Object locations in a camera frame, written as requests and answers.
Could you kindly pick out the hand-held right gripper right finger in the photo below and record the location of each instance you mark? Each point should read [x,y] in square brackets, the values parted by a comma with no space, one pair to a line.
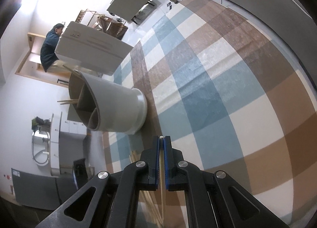
[167,166]

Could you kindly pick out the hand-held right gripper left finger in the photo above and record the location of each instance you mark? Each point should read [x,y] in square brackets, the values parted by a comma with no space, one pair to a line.
[158,166]

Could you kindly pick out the bundle of wooden chopsticks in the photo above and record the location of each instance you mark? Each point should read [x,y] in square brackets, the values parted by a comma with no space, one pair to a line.
[135,156]

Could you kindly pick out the single wooden chopstick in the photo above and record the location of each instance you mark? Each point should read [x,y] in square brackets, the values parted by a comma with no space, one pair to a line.
[162,205]
[66,100]

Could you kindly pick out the white grey utensil holder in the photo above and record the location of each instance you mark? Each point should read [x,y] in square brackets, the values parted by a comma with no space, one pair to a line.
[118,106]

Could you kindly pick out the white dresser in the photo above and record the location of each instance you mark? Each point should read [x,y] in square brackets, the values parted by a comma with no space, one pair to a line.
[55,143]

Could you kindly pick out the potted plant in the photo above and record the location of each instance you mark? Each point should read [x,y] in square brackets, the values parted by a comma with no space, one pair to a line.
[39,121]

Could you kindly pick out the checkered tablecloth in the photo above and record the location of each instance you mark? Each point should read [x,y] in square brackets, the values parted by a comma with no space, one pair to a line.
[210,81]

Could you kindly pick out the white tall cabinet box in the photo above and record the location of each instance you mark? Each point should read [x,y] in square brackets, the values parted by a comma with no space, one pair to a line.
[91,49]

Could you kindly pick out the wooden shelf rack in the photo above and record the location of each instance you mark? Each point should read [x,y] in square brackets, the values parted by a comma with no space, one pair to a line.
[111,27]

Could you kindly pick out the grey cabinet with black legs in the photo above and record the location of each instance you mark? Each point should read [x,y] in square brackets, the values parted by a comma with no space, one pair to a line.
[128,2]

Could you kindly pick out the wooden door frame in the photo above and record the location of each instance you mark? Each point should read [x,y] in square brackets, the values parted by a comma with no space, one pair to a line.
[30,39]

